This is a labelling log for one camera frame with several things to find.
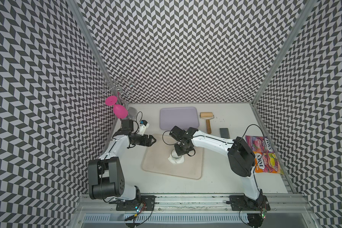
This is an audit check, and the white dough ball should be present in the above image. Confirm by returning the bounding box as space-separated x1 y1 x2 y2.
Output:
168 155 185 164

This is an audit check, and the beige plastic tray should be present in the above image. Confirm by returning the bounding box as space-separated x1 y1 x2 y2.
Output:
142 134 204 180

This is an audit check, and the wooden dough roller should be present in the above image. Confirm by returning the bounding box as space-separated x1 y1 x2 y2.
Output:
199 112 214 135

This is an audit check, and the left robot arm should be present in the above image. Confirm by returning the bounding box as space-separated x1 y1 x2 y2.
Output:
87 119 157 201

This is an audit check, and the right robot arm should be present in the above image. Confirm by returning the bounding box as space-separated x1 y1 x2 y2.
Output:
169 126 263 202

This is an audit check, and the purple plastic tray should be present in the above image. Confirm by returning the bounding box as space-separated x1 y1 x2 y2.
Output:
160 106 200 130

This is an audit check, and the pink wine glass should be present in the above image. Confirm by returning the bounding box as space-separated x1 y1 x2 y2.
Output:
105 96 128 119

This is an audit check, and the colourful candy bag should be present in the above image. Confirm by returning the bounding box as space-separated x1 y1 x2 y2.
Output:
245 135 284 174

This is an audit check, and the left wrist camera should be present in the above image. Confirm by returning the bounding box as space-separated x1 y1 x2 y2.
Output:
138 120 149 135

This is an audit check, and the black handled metal spatula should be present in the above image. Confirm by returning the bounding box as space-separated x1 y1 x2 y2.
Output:
219 128 230 139

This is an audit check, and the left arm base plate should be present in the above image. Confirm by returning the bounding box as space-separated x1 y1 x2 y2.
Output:
116 195 156 212

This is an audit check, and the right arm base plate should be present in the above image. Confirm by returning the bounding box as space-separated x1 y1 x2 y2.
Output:
227 194 271 211

